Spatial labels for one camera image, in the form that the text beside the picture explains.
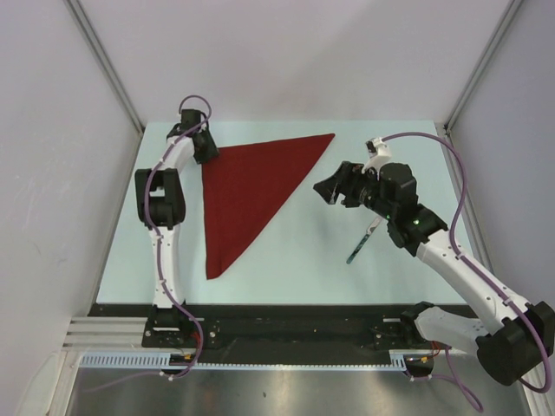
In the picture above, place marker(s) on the aluminium front frame rail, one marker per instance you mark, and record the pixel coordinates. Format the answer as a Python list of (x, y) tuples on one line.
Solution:
[(102, 332)]

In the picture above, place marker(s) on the red cloth napkin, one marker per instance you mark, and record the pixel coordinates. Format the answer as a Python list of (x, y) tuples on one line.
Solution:
[(245, 187)]

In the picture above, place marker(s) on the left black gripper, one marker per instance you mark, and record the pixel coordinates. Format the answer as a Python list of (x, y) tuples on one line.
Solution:
[(212, 151)]

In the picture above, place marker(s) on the left aluminium frame post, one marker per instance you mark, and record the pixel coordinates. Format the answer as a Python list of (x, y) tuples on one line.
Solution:
[(97, 49)]

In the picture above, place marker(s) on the knife with dark handle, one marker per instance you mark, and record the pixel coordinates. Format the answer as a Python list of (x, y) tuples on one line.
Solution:
[(368, 233)]

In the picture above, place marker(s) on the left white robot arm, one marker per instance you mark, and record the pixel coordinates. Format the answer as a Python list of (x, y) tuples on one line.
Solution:
[(160, 199)]

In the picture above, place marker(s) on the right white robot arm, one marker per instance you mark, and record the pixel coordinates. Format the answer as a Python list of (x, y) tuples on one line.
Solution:
[(509, 335)]

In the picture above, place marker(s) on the right aluminium frame post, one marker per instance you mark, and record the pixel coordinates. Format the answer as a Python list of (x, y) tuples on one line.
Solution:
[(486, 57)]

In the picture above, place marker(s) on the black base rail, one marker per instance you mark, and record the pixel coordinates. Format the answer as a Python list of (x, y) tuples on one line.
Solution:
[(175, 319)]

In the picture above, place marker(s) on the aluminium frame post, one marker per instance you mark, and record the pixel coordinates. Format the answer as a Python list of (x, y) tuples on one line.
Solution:
[(486, 57), (97, 49)]

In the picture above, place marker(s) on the white cable duct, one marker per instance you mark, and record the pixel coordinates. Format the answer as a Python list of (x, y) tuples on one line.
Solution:
[(177, 362)]

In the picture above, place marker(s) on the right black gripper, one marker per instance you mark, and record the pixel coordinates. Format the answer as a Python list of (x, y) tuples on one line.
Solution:
[(329, 188)]

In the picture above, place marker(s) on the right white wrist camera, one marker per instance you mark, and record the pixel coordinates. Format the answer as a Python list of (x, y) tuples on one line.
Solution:
[(379, 155)]

